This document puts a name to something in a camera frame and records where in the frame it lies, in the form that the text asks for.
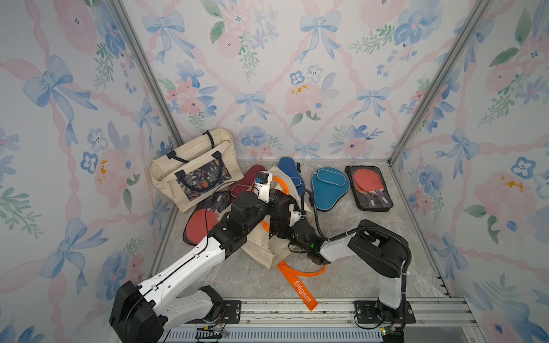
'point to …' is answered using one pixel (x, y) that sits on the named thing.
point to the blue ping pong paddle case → (288, 165)
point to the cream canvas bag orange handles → (264, 244)
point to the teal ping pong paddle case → (328, 185)
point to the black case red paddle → (370, 187)
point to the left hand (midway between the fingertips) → (281, 188)
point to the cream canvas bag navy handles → (189, 173)
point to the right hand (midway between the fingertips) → (265, 218)
